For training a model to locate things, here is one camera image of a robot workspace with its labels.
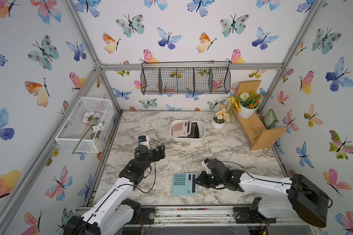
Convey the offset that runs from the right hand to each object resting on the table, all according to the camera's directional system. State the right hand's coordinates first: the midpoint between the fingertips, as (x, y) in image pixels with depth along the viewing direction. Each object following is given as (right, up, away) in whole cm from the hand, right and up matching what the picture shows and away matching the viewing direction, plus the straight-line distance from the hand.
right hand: (194, 181), depth 78 cm
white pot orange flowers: (+37, +44, +20) cm, 61 cm away
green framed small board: (+60, +34, +34) cm, 77 cm away
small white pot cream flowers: (+20, +33, +28) cm, 47 cm away
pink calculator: (-7, +27, +24) cm, 37 cm away
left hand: (-19, +18, +4) cm, 27 cm away
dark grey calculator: (+2, +25, +20) cm, 32 cm away
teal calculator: (-5, -2, +3) cm, 7 cm away
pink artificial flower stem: (-53, +33, -5) cm, 62 cm away
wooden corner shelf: (+43, +28, +23) cm, 56 cm away
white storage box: (+8, +26, +26) cm, 38 cm away
